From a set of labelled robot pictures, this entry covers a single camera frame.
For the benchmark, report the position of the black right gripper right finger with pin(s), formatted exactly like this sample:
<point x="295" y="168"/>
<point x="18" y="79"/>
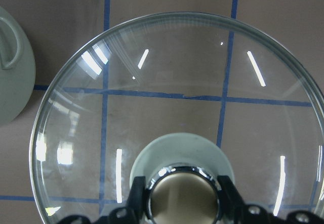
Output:
<point x="236" y="210"/>

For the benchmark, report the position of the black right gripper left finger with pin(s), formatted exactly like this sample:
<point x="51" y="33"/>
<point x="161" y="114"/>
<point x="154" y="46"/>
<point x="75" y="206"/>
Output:
<point x="132" y="212"/>

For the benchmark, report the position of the glass pot lid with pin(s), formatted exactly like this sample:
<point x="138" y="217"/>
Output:
<point x="179" y="98"/>

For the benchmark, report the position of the pale green cooking pot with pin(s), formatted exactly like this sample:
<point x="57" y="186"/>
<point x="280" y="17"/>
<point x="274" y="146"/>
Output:
<point x="17" y="68"/>

